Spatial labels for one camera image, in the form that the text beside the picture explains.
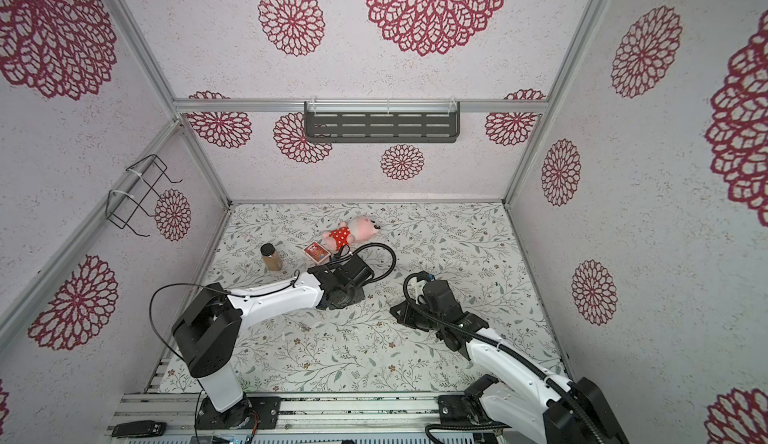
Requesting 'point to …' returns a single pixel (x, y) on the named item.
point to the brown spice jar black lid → (272, 260)
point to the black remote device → (139, 429)
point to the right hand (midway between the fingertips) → (388, 307)
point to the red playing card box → (317, 252)
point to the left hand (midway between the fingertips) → (355, 297)
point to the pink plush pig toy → (358, 229)
